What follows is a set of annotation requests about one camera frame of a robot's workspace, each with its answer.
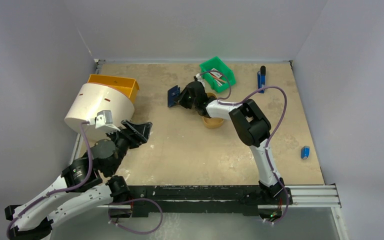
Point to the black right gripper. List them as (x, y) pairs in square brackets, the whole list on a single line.
[(181, 98)]

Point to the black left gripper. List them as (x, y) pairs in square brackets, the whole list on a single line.
[(137, 134)]

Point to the blue leather card holder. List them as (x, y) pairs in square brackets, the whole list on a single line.
[(172, 96)]

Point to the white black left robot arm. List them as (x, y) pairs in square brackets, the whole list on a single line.
[(88, 182)]

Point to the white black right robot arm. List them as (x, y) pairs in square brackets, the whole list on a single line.
[(251, 125)]

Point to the items inside green bin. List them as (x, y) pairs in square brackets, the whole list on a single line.
[(217, 76)]

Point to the tan oval plastic tray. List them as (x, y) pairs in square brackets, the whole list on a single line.
[(212, 122)]

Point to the green plastic bin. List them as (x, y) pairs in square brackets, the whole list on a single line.
[(218, 64)]

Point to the yellow wooden box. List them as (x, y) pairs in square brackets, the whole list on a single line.
[(128, 86)]

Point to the white cylindrical container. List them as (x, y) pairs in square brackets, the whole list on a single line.
[(93, 98)]

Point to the blue stapler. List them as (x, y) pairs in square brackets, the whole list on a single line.
[(261, 77)]

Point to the small blue eraser block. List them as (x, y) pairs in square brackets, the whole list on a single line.
[(305, 152)]

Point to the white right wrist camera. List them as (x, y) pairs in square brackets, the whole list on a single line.
[(198, 77)]

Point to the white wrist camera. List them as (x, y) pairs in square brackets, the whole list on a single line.
[(104, 122), (198, 77)]

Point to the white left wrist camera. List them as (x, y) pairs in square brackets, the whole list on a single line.
[(104, 122)]

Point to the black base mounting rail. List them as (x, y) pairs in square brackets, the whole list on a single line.
[(139, 201)]

